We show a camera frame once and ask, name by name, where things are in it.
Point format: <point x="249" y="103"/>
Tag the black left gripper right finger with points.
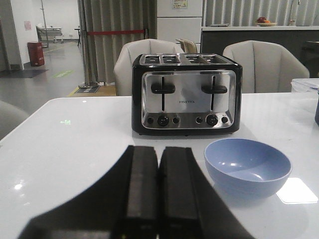
<point x="189" y="206"/>

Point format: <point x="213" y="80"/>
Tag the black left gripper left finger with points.
<point x="122" y="204"/>

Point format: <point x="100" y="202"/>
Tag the blue bowl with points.
<point x="246" y="167"/>

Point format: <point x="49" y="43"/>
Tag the black and steel toaster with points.
<point x="186" y="94"/>

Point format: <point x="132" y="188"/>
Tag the beige chair at left edge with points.
<point x="10" y="117"/>

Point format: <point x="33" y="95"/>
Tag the dark blue saucepan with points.
<point x="317" y="114"/>

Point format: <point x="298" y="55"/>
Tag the beige armchair right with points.
<point x="267" y="67"/>

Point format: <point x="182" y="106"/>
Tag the cream office chair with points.
<point x="187" y="45"/>

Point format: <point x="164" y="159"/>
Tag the clear plastic container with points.
<point x="304" y="85"/>

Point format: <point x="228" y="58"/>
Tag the red trash bin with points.
<point x="35" y="53"/>

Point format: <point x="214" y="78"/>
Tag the metal cart in hallway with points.
<point x="44" y="33"/>

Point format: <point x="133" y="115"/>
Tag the white refrigerator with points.
<point x="180" y="19"/>

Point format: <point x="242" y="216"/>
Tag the fruit bowl on counter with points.
<point x="262" y="21"/>

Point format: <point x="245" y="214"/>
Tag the dark counter cabinet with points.
<point x="301" y="41"/>

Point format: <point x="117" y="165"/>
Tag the red barrier belt post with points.
<point x="88" y="82"/>

